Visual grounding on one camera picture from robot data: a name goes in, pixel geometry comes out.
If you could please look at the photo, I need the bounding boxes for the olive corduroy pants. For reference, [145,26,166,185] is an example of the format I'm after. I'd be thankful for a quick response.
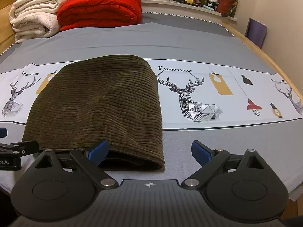
[22,55,165,171]

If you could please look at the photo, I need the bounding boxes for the red folded quilt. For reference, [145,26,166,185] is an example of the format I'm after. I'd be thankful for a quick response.
[57,0,143,32]

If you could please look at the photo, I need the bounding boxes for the dark red cushion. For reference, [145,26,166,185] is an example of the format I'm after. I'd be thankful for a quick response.
[216,0,239,18]

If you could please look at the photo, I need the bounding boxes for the cream folded blanket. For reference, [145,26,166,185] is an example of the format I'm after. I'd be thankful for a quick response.
[9,0,69,44]

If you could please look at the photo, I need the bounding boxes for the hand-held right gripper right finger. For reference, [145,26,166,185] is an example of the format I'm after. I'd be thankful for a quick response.
[181,140,266,190]

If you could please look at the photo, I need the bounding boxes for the grey mattress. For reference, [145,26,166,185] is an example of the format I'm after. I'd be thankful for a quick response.
[141,12,235,37]

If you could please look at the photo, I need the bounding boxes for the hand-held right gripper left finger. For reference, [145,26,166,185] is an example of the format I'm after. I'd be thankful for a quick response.
[35,139,119,190]

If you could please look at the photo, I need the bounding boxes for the purple board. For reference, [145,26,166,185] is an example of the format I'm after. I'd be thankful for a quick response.
[245,18,268,49]

